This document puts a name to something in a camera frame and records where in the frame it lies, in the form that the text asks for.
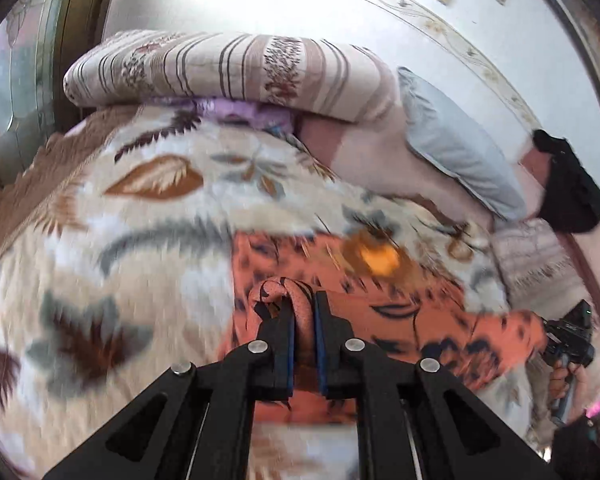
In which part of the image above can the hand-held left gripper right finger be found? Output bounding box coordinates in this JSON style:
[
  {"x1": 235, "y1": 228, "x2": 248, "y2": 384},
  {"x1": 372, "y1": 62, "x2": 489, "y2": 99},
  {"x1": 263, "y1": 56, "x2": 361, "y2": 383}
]
[{"x1": 313, "y1": 291, "x2": 562, "y2": 480}]

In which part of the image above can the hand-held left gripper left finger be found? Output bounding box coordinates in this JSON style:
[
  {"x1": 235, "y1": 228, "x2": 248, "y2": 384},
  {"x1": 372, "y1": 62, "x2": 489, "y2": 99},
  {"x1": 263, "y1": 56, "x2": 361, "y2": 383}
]
[{"x1": 42, "y1": 301, "x2": 297, "y2": 480}]

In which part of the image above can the orange black floral garment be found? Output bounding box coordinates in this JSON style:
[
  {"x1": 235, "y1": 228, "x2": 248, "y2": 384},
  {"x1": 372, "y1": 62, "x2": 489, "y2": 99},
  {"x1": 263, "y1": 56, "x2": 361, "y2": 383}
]
[{"x1": 217, "y1": 232, "x2": 548, "y2": 423}]

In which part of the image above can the person's right hand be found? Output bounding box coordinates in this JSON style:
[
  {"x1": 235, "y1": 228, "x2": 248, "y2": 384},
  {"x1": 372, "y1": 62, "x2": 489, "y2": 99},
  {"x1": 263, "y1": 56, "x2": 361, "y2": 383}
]
[{"x1": 549, "y1": 364, "x2": 588, "y2": 417}]

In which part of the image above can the small striped cushion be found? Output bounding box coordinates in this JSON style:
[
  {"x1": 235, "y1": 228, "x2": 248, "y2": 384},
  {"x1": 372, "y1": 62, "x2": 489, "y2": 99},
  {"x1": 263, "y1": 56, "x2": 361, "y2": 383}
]
[{"x1": 490, "y1": 217, "x2": 593, "y2": 311}]

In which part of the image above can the leaf print plush blanket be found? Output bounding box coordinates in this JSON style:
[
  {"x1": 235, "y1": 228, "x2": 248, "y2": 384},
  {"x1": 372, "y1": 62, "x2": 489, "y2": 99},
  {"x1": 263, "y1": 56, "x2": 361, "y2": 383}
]
[{"x1": 0, "y1": 105, "x2": 536, "y2": 480}]

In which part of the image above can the pink bed sheet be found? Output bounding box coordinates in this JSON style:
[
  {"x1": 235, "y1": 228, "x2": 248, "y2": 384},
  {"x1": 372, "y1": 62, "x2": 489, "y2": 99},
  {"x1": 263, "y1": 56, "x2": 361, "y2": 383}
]
[{"x1": 297, "y1": 110, "x2": 600, "y2": 311}]

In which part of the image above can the grey pillow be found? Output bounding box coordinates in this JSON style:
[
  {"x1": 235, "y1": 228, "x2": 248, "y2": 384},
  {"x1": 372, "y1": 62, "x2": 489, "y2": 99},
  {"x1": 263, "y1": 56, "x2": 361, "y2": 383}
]
[{"x1": 397, "y1": 66, "x2": 528, "y2": 223}]

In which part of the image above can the purple cloth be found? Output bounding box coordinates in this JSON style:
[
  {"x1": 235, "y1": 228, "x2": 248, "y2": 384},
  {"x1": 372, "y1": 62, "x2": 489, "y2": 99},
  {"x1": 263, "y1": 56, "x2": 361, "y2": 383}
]
[{"x1": 175, "y1": 97, "x2": 296, "y2": 136}]

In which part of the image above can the striped beige pillow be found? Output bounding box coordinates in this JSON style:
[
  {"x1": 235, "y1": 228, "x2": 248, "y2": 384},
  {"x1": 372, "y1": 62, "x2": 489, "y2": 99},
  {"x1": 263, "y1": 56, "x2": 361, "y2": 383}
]
[{"x1": 62, "y1": 30, "x2": 398, "y2": 123}]

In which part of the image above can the patterned glass door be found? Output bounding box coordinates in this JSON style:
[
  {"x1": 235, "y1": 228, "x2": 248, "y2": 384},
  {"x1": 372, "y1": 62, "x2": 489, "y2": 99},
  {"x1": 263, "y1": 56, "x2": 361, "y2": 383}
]
[{"x1": 0, "y1": 0, "x2": 78, "y2": 188}]

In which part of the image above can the dark wooden door frame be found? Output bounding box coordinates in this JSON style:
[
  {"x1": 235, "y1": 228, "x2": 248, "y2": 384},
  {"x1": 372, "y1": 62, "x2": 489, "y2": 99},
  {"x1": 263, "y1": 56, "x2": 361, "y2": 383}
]
[{"x1": 522, "y1": 0, "x2": 600, "y2": 181}]

